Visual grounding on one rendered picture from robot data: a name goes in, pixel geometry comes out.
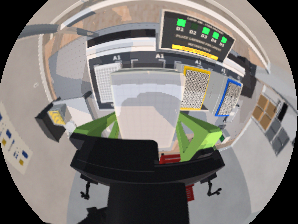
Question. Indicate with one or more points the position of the white ready panel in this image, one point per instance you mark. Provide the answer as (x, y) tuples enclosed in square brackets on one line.
[(225, 135)]

